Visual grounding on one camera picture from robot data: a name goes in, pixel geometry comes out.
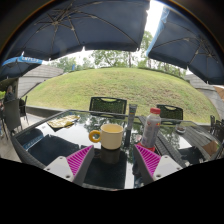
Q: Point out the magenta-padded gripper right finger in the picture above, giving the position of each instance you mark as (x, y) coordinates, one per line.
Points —
(150, 161)

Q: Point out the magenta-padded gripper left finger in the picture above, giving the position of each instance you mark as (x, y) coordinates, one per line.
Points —
(80, 161)

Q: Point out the clear red-capped drink bottle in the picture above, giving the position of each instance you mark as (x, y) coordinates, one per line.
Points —
(151, 130)

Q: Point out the black table mat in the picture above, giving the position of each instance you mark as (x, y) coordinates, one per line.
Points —
(106, 173)
(55, 148)

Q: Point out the tall grey tube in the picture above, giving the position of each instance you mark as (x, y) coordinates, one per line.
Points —
(131, 123)

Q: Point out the yellow snack packet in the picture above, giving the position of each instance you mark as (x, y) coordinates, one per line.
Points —
(63, 121)

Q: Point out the small glass ashtray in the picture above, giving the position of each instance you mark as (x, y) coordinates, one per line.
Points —
(181, 129)

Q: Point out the blue pouch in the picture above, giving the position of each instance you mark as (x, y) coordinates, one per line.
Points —
(32, 141)

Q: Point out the black mesh patio chair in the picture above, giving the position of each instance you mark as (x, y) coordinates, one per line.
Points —
(170, 112)
(108, 106)

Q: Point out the dark patio chair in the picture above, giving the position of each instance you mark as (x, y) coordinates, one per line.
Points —
(212, 121)
(219, 130)

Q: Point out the dark wicker chair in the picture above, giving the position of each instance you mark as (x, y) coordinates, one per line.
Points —
(23, 108)
(12, 115)

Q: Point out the grey stone building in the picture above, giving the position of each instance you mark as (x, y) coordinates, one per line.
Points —
(210, 96)

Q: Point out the grey roofed building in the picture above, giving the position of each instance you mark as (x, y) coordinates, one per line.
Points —
(36, 80)

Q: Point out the person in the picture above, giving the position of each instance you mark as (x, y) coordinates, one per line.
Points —
(9, 95)

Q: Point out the beige patio umbrella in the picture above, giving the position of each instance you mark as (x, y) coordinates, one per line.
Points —
(220, 91)

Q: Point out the blue-rimmed patio umbrella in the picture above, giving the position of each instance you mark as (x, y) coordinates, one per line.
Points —
(16, 66)

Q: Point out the navy umbrella with light-blue edge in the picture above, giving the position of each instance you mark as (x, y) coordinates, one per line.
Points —
(190, 50)

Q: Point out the large navy patio umbrella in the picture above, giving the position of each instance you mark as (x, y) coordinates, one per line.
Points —
(83, 26)

